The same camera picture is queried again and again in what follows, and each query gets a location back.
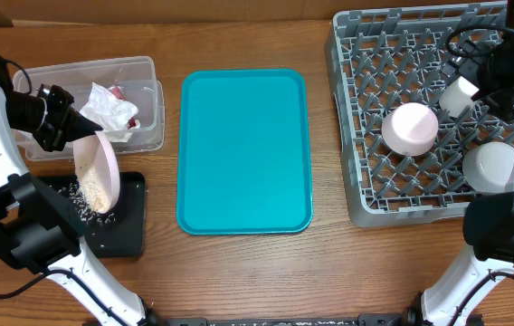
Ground white napkin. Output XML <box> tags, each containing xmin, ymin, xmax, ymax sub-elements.
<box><xmin>80</xmin><ymin>83</ymin><xmax>139</xmax><ymax>143</ymax></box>

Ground white round plate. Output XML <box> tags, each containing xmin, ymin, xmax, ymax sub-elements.
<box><xmin>72</xmin><ymin>131</ymin><xmax>120</xmax><ymax>214</ymax></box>

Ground white paper cup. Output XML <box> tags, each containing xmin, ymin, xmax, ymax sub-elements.
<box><xmin>439</xmin><ymin>77</ymin><xmax>479</xmax><ymax>118</ymax></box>

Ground red sauce packet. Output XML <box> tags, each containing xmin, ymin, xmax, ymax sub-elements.
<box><xmin>108</xmin><ymin>85</ymin><xmax>140</xmax><ymax>129</ymax></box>

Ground grey small bowl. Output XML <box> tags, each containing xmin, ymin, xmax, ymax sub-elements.
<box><xmin>462</xmin><ymin>141</ymin><xmax>514</xmax><ymax>194</ymax></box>

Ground pink bowl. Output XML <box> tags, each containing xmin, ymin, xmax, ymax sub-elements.
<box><xmin>381</xmin><ymin>102</ymin><xmax>439</xmax><ymax>157</ymax></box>

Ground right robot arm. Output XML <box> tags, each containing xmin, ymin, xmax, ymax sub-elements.
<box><xmin>399</xmin><ymin>0</ymin><xmax>514</xmax><ymax>325</ymax></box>

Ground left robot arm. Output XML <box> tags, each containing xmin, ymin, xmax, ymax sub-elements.
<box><xmin>0</xmin><ymin>56</ymin><xmax>163</xmax><ymax>325</ymax></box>

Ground pile of rice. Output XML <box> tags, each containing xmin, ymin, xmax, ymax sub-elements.
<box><xmin>54</xmin><ymin>158</ymin><xmax>119</xmax><ymax>225</ymax></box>

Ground clear plastic bin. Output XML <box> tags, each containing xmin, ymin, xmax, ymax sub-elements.
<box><xmin>13</xmin><ymin>56</ymin><xmax>165</xmax><ymax>155</ymax></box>

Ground black tray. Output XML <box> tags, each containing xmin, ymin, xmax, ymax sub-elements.
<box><xmin>40</xmin><ymin>172</ymin><xmax>147</xmax><ymax>258</ymax></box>

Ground grey dish rack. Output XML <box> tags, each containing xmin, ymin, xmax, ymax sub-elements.
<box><xmin>326</xmin><ymin>1</ymin><xmax>514</xmax><ymax>227</ymax></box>

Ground teal serving tray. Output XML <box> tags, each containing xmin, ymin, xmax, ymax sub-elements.
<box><xmin>176</xmin><ymin>68</ymin><xmax>314</xmax><ymax>235</ymax></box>

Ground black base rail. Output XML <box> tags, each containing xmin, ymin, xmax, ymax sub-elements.
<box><xmin>165</xmin><ymin>313</ymin><xmax>402</xmax><ymax>326</ymax></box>

